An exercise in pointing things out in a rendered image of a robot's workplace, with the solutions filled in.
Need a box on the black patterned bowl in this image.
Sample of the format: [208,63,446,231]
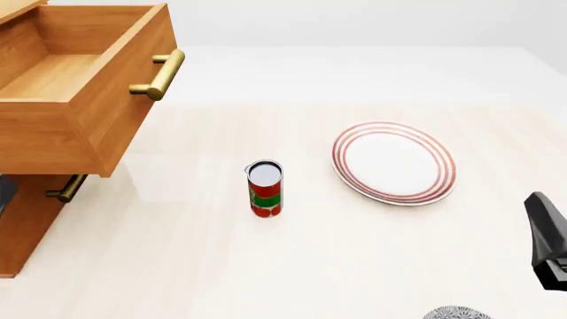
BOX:
[422,305,495,319]

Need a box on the red and green tin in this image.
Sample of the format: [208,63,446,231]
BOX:
[243,159,284,219]

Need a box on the open wooden drawer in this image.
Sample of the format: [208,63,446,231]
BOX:
[0,3,179,179]

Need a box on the small brass drawer handle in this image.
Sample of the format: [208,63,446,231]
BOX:
[45,174,89,205]

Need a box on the white plate with red rings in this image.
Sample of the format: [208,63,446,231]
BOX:
[330,120,458,207]

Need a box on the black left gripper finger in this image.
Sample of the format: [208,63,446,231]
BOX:
[0,174,20,219]

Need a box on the large brass drawer handle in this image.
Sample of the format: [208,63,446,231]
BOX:
[128,48,186,102]

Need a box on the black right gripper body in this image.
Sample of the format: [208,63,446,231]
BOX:
[532,254,567,292]

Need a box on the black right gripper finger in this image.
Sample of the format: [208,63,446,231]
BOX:
[524,191,567,267]

